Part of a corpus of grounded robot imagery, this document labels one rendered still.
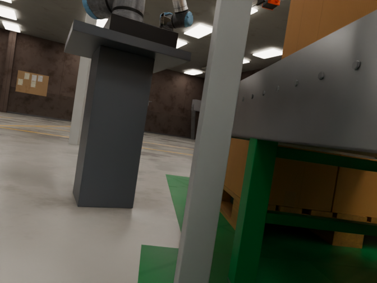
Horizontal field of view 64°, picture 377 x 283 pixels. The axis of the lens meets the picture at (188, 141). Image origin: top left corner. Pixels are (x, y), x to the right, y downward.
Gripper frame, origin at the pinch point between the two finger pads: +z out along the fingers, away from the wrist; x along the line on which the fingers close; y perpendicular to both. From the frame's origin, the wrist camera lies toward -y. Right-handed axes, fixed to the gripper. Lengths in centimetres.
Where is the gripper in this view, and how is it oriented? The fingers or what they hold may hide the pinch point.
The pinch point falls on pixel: (159, 25)
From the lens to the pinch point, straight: 188.2
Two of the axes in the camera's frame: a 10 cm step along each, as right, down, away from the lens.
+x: -2.3, 9.7, 0.6
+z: 0.2, 0.7, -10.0
